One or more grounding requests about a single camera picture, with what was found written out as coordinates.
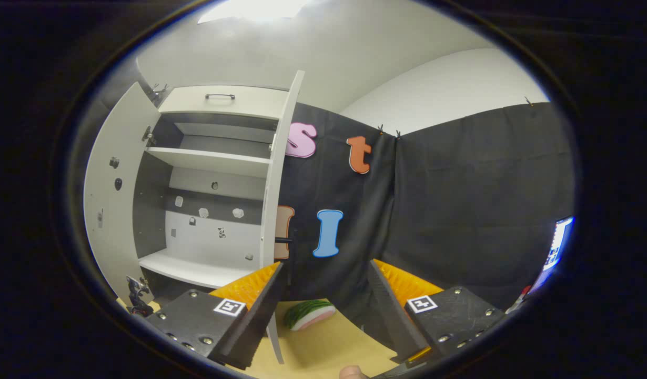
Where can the computer monitor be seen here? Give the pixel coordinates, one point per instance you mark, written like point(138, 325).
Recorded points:
point(557, 247)

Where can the white cabinet drawer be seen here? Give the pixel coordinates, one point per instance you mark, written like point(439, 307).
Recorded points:
point(250, 102)

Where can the metal clamp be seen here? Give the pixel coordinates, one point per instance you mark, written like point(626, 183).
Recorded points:
point(159, 92)

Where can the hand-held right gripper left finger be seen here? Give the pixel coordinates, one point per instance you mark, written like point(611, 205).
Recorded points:
point(252, 326)

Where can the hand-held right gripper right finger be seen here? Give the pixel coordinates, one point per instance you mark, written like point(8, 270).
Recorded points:
point(392, 321)

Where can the white and grey cabinet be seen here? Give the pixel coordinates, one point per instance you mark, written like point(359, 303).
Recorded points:
point(150, 210)

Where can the metal door hinge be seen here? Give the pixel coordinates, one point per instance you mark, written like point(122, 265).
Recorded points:
point(148, 137)

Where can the watermelon slice toy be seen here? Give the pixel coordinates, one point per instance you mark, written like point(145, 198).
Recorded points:
point(307, 314)

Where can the black backdrop cloth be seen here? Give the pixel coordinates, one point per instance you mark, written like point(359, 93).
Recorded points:
point(460, 210)

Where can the white cabinet door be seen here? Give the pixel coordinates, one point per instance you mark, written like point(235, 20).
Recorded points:
point(110, 237)
point(275, 184)

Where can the white cabinet shelf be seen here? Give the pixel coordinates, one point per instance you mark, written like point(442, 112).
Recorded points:
point(208, 160)

